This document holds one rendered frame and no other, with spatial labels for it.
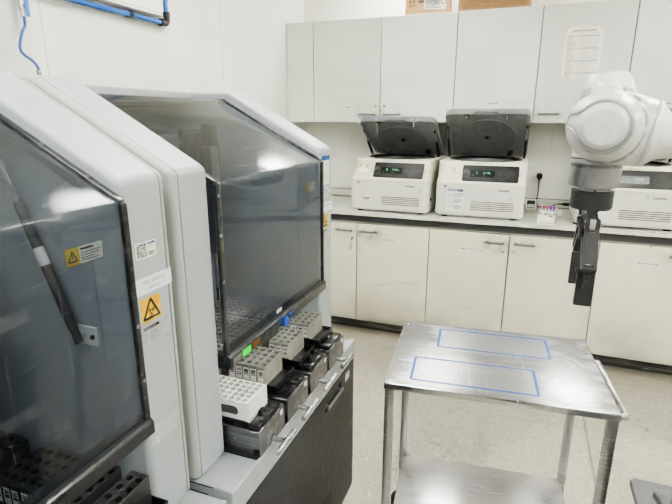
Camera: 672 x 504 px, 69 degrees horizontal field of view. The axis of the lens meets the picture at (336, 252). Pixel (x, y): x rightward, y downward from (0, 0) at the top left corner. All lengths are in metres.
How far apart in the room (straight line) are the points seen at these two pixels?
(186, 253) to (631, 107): 0.81
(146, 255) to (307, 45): 3.10
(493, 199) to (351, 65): 1.39
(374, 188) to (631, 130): 2.71
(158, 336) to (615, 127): 0.85
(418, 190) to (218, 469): 2.45
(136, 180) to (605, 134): 0.75
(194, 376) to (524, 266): 2.58
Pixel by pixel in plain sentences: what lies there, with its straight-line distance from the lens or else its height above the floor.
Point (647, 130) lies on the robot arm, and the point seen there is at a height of 1.52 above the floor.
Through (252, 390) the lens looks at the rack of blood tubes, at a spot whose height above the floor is 0.87.
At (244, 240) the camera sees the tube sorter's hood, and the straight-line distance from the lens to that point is 1.20.
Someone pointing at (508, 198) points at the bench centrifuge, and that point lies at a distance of 3.30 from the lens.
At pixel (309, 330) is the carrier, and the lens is 1.64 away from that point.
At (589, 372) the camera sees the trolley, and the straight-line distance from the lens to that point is 1.65.
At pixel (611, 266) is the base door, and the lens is 3.41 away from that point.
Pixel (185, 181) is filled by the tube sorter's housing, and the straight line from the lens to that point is 1.03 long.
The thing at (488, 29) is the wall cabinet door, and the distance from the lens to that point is 3.59.
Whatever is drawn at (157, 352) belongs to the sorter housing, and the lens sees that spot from 1.02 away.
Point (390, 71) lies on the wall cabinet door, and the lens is 3.67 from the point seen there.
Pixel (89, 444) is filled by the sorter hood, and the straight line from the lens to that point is 0.94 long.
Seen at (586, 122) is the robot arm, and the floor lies 1.53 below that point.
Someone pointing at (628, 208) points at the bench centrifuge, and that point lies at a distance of 3.35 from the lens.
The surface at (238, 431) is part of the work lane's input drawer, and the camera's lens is 1.30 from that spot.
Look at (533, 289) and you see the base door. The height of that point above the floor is 0.47.
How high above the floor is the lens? 1.53
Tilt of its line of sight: 15 degrees down
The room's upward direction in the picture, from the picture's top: straight up
